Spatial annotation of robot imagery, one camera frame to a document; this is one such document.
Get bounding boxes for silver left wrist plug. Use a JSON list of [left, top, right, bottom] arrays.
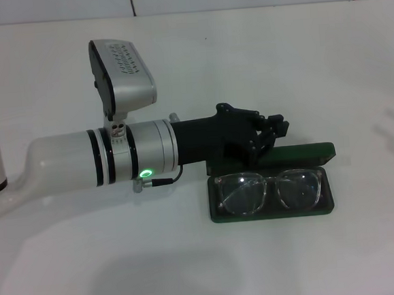
[[131, 177, 155, 194]]

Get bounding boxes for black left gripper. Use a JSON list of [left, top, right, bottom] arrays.
[[171, 97, 294, 173]]

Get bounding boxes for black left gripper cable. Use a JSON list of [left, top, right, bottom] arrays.
[[150, 164, 186, 188]]

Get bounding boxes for clear white glasses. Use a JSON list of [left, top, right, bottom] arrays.
[[212, 166, 327, 219]]

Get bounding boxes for green glasses case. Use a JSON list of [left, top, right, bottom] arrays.
[[203, 141, 342, 226]]

